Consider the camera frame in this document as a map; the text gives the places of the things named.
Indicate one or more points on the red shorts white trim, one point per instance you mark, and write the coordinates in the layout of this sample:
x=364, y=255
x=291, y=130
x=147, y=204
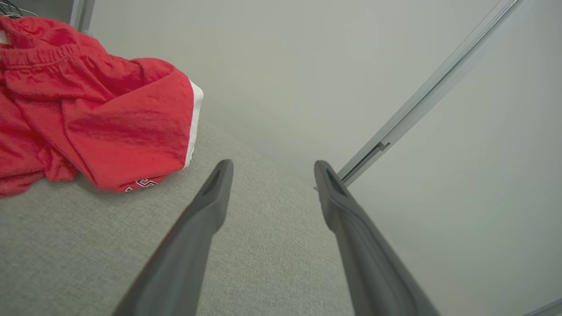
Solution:
x=109, y=123

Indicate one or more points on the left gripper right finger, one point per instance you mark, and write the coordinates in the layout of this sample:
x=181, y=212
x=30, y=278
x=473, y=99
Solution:
x=364, y=263

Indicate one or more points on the grey aluminium single partition post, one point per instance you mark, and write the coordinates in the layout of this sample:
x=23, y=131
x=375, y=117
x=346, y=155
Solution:
x=82, y=15

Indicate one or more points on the grey aluminium double partition post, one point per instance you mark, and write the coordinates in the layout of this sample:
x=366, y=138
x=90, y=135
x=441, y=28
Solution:
x=439, y=83

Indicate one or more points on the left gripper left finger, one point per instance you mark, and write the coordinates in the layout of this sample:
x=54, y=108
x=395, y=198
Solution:
x=184, y=245

